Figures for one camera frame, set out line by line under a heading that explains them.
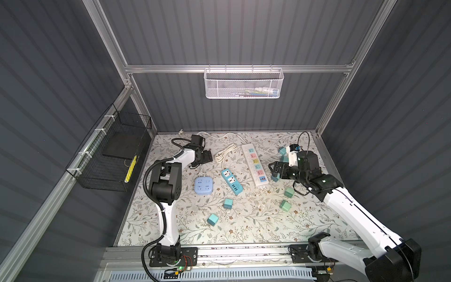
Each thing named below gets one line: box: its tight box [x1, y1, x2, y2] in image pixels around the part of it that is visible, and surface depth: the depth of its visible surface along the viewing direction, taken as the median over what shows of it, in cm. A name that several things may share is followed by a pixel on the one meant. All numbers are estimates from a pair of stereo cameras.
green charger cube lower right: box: [279, 199, 292, 213], surface depth 88 cm
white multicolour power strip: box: [241, 143, 269, 187], surface depth 101 cm
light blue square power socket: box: [194, 176, 214, 196], surface depth 94 cm
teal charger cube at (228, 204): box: [223, 198, 234, 210], surface depth 88 cm
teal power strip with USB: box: [220, 168, 244, 196], surface depth 95 cm
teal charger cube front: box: [206, 213, 220, 227], surface depth 84 cm
